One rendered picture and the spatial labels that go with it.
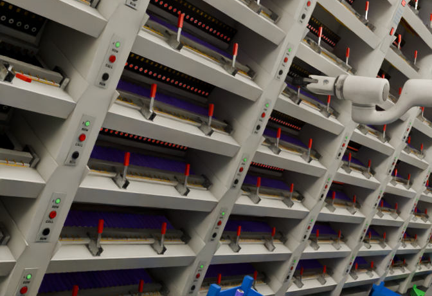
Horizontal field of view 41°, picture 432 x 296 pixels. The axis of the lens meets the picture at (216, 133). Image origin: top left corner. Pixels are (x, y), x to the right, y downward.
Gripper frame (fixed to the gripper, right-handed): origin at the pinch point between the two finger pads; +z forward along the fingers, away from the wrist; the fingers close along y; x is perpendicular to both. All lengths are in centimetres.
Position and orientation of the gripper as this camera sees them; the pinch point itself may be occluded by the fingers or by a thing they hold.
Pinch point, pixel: (299, 82)
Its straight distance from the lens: 208.7
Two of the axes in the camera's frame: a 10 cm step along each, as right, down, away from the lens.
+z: -8.1, -1.5, 5.7
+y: 5.5, 1.6, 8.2
